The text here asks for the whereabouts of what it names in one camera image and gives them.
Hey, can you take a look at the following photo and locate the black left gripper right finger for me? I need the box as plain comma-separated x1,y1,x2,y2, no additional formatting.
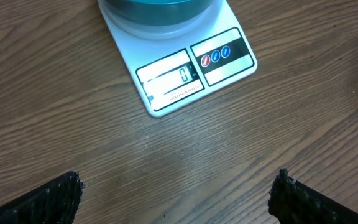
268,168,358,224

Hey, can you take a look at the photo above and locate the teal blue bowl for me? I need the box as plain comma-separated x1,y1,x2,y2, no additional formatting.
106,0,213,26

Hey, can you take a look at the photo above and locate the white digital kitchen scale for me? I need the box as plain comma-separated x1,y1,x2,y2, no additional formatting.
99,1,258,118

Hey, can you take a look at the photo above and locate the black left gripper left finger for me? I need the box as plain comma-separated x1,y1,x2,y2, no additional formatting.
0,171,85,224

